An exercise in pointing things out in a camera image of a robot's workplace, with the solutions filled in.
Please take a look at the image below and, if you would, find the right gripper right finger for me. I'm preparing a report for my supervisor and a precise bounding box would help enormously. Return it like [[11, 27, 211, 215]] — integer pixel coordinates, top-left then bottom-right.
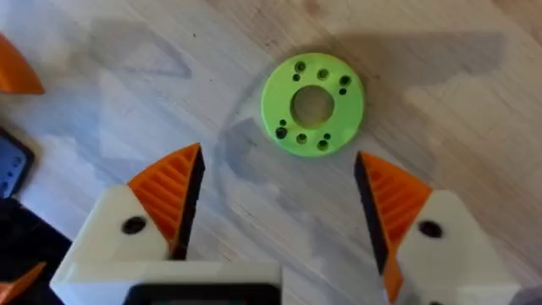
[[353, 151, 523, 305]]

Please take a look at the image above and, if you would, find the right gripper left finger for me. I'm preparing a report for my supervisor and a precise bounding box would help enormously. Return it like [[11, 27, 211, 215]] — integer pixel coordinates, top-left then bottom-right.
[[63, 142, 207, 272]]

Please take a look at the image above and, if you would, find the black tub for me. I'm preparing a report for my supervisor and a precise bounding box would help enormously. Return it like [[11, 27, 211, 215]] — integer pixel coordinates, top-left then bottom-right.
[[0, 197, 74, 305]]

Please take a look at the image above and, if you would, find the green disc with holes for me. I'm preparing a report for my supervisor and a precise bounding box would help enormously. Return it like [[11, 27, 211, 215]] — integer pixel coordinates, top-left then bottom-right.
[[260, 52, 366, 159]]

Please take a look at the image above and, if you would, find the orange toy carrot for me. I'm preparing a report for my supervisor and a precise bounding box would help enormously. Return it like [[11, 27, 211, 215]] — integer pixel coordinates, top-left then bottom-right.
[[0, 261, 47, 305]]

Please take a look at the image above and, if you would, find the orange ribbed wedge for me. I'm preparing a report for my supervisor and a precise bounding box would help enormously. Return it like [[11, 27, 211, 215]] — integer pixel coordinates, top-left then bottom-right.
[[0, 31, 46, 96]]

